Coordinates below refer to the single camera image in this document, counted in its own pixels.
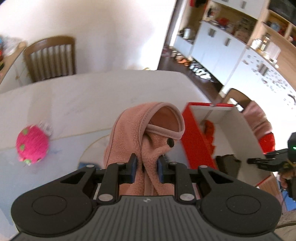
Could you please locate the row of shoes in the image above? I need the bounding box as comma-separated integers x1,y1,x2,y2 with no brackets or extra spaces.
189,60,214,82

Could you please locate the person's right hand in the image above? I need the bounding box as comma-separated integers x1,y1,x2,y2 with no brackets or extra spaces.
279,167,296,202

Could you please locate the white entry cabinet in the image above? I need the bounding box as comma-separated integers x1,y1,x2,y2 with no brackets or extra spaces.
173,0,258,77

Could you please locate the wooden dining chair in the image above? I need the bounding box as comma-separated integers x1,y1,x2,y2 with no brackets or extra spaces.
24,36,77,83
218,88,253,112

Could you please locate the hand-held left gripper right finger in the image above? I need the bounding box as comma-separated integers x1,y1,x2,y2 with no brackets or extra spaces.
157,156,234,204

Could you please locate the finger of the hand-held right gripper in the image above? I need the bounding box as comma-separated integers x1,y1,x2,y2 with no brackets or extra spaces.
247,149,288,164
255,160,288,172

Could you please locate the dark dotted bow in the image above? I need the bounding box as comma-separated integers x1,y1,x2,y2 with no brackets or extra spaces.
215,155,242,178

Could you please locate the white tote bag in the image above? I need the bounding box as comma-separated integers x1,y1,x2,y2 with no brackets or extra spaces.
179,28,195,41

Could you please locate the pink cloth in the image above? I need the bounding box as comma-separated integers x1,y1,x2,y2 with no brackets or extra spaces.
240,101,273,140

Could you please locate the white cabinet with stickers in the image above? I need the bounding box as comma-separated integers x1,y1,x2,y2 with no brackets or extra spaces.
220,45,296,110

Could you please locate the wooden open shelf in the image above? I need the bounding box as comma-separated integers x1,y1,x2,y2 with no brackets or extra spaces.
247,0,296,70

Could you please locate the pink strawberry plush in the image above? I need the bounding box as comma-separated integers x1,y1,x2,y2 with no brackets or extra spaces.
15,120,54,166

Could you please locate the red cloth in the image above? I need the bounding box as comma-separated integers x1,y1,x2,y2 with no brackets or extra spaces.
259,132,276,156

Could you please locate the wooden sideboard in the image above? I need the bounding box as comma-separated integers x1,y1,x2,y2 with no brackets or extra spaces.
0,41,28,88

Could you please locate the red bow headband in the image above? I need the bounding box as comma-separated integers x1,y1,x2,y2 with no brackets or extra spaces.
203,120,217,154

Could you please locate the pink fleece hat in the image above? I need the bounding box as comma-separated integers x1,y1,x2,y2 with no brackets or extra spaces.
103,102,186,198

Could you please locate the pair of orange slippers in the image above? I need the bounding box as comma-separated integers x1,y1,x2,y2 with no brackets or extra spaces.
175,57,193,66

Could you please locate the red white cardboard box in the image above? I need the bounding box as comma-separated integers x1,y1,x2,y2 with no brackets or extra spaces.
181,102,274,187

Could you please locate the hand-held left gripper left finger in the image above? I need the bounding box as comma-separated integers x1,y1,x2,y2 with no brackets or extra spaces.
59,153,137,204

